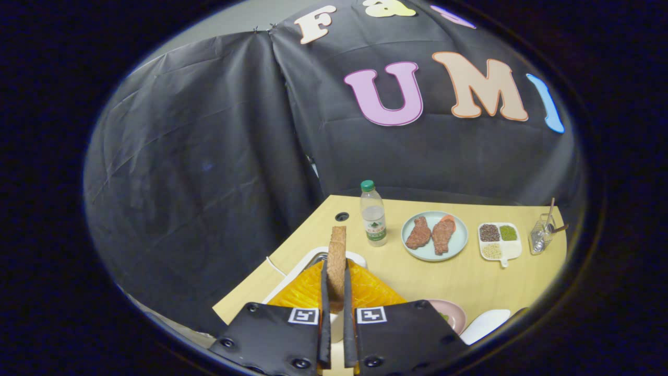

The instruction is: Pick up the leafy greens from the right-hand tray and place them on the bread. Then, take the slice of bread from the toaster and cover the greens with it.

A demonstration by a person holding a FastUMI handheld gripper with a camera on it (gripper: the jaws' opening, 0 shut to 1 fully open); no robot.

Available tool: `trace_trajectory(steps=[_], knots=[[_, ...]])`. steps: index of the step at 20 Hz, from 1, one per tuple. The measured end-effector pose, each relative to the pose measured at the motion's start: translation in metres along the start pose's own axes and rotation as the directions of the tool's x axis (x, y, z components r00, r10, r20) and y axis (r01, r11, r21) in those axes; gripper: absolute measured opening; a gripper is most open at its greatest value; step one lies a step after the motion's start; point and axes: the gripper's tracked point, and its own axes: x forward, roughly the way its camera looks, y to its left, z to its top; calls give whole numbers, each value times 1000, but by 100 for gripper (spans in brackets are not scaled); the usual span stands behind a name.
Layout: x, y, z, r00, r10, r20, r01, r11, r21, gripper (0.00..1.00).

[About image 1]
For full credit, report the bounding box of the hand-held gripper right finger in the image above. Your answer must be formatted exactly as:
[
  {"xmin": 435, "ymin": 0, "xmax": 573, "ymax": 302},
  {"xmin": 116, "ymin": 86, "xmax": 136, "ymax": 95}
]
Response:
[{"xmin": 342, "ymin": 258, "xmax": 469, "ymax": 376}]

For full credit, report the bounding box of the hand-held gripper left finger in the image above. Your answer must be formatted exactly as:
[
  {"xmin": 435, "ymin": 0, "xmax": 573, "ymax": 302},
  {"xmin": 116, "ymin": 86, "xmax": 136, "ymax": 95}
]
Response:
[{"xmin": 208, "ymin": 258, "xmax": 333, "ymax": 376}]

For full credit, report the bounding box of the toasted bread slice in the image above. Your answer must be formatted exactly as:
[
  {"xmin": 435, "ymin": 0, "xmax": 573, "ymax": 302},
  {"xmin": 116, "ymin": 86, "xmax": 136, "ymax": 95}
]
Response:
[{"xmin": 326, "ymin": 226, "xmax": 348, "ymax": 314}]

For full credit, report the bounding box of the white toaster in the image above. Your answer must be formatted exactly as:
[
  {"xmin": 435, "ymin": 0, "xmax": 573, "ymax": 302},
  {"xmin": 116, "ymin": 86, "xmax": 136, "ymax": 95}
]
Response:
[{"xmin": 261, "ymin": 246, "xmax": 368, "ymax": 376}]

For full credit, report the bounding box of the pink round plate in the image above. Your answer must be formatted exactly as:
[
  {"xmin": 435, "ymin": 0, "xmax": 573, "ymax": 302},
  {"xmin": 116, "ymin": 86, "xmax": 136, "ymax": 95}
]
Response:
[{"xmin": 427, "ymin": 299, "xmax": 467, "ymax": 335}]

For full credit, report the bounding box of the teal round plate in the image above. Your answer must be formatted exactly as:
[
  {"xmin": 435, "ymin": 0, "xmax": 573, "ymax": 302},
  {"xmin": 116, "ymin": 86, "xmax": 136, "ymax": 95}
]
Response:
[{"xmin": 401, "ymin": 210, "xmax": 469, "ymax": 262}]

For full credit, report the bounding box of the clear water bottle green cap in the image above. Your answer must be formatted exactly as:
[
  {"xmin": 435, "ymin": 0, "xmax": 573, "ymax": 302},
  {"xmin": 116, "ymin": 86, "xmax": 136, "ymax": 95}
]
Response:
[{"xmin": 360, "ymin": 180, "xmax": 388, "ymax": 248}]

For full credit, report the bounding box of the brown steak piece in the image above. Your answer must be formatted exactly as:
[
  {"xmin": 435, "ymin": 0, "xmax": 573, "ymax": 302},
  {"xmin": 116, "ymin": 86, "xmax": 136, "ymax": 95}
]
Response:
[
  {"xmin": 431, "ymin": 216, "xmax": 456, "ymax": 256},
  {"xmin": 405, "ymin": 216, "xmax": 432, "ymax": 250}
]

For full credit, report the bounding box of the white plate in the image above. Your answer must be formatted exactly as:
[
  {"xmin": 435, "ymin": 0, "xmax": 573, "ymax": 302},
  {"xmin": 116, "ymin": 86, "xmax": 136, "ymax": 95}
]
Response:
[{"xmin": 460, "ymin": 309, "xmax": 512, "ymax": 346}]

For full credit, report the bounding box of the white divided grain dish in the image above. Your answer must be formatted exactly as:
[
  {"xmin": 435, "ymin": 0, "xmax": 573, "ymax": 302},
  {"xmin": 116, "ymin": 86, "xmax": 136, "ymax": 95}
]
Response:
[{"xmin": 478, "ymin": 222, "xmax": 523, "ymax": 268}]

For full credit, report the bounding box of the wire mesh utensil basket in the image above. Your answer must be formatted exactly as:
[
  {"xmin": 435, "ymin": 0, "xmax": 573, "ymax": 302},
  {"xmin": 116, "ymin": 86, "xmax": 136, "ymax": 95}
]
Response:
[{"xmin": 528, "ymin": 219, "xmax": 555, "ymax": 255}]

